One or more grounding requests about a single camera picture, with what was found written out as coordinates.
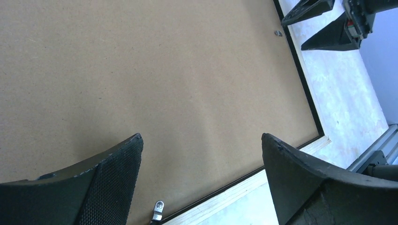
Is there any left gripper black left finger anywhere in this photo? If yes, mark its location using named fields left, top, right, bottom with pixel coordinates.
left=0, top=133, right=144, bottom=225

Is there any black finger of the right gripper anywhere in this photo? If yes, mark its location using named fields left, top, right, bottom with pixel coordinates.
left=281, top=0, right=335, bottom=26
left=301, top=13, right=361, bottom=51

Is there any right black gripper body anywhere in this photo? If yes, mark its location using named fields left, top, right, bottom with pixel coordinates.
left=342, top=0, right=398, bottom=39

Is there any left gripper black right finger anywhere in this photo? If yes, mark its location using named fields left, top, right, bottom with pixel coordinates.
left=261, top=133, right=398, bottom=225

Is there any wooden picture frame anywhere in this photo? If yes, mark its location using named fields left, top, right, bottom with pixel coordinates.
left=151, top=0, right=332, bottom=225

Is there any brown cardboard backing board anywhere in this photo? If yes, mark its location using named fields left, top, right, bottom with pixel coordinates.
left=0, top=0, right=319, bottom=225

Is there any small metal frame clip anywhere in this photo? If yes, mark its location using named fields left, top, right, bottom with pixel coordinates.
left=150, top=200, right=165, bottom=224
left=274, top=30, right=283, bottom=37

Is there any aluminium frame rail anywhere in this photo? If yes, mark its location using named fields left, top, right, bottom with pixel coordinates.
left=347, top=124, right=398, bottom=173

